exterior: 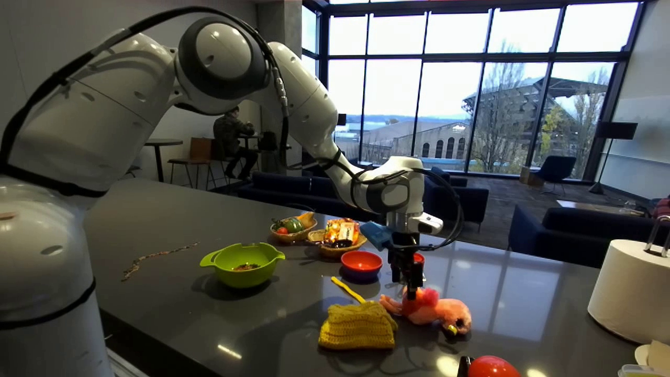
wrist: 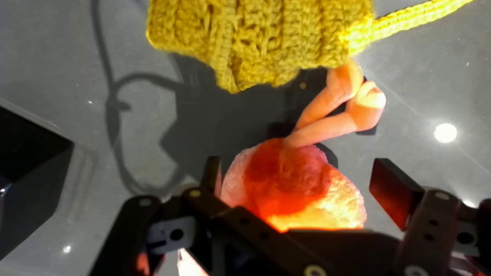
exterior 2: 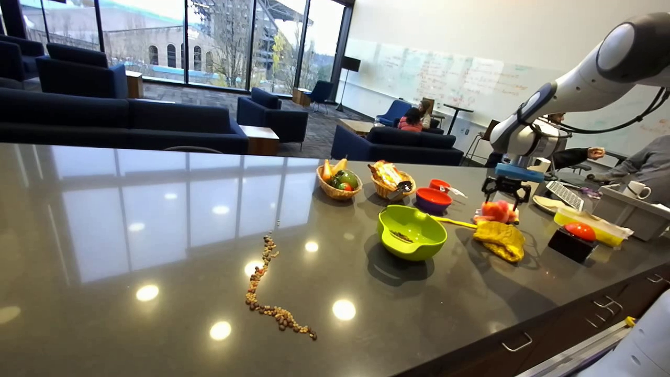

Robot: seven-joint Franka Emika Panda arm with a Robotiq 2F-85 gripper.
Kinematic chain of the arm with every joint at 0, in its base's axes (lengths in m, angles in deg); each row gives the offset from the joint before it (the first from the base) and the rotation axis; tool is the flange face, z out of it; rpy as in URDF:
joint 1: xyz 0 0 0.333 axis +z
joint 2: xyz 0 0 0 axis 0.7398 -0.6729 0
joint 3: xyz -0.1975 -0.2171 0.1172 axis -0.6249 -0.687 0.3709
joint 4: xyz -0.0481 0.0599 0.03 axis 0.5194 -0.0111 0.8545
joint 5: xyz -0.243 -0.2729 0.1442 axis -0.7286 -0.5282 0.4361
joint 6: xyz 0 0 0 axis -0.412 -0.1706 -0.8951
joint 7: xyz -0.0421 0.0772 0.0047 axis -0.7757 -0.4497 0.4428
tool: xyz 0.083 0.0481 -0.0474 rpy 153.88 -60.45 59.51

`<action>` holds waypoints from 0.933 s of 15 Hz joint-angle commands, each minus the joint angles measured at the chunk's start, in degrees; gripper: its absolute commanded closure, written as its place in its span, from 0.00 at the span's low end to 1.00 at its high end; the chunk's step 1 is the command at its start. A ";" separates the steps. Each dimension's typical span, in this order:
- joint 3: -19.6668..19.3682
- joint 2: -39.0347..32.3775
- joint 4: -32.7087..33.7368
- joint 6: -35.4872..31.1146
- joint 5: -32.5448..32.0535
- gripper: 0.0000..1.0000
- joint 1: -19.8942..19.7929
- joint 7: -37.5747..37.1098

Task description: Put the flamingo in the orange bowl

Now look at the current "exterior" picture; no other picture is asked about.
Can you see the black music stand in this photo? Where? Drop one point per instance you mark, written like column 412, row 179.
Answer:
column 617, row 131

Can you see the round cafe table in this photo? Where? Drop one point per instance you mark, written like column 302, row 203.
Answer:
column 162, row 144

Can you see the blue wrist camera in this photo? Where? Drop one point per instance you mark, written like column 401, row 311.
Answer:
column 377, row 235

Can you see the wooden stool chair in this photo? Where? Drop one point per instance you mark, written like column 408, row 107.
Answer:
column 199, row 157

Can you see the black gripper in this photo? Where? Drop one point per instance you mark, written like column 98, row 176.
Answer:
column 402, row 254

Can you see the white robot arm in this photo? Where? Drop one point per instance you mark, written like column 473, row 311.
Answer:
column 105, row 112

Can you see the green bowl with spout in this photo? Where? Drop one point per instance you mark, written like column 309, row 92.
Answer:
column 244, row 268

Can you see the blue armchair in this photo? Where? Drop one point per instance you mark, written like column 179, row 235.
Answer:
column 468, row 199

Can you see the small red measuring cup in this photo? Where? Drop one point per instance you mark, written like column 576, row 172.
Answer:
column 419, row 259

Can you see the yellow knitted cloth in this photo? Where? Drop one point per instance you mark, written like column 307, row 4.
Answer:
column 357, row 327

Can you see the wicker basket with bread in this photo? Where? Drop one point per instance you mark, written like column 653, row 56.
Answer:
column 338, row 238

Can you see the white paper roll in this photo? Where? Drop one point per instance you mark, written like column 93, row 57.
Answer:
column 630, row 293

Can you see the seated person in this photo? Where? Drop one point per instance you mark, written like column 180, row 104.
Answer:
column 230, row 139

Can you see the red round object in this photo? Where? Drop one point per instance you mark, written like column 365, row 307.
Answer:
column 493, row 368

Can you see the dark blue couch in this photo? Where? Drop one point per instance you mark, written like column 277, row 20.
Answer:
column 579, row 234

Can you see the orange bowl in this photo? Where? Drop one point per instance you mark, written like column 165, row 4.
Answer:
column 360, row 263

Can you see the dark armchair by window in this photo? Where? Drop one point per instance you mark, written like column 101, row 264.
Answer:
column 555, row 169

